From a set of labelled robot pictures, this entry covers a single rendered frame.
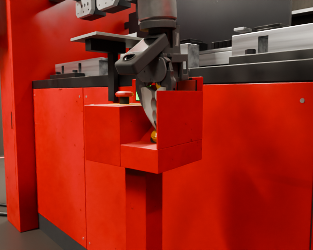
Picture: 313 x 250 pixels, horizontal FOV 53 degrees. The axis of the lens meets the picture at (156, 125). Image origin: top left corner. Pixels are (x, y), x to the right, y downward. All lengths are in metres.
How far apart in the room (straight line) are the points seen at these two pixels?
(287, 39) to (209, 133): 0.30
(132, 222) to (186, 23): 1.34
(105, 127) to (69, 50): 1.44
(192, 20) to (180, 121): 1.25
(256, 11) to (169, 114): 1.07
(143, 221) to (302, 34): 0.58
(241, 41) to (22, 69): 1.32
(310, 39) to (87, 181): 1.03
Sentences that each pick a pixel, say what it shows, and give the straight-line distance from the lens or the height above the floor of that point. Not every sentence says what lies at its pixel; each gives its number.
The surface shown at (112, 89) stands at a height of 0.82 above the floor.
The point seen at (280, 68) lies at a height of 0.86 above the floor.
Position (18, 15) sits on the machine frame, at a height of 1.23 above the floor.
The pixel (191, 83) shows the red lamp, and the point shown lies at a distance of 0.69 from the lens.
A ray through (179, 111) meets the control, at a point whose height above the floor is 0.77.
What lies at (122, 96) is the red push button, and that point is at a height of 0.80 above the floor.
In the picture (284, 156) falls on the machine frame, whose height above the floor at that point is 0.67.
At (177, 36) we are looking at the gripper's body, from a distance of 0.67.
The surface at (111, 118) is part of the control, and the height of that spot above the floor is 0.76.
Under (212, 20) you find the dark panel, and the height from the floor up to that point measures 1.18.
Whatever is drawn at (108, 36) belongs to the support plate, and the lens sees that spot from 1.08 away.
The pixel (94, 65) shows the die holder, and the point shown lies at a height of 0.93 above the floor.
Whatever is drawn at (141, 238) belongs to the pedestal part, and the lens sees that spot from 0.71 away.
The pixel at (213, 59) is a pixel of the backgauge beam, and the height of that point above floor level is 0.94.
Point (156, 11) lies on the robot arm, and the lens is 0.61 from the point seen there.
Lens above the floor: 0.81
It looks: 6 degrees down
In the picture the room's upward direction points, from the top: straight up
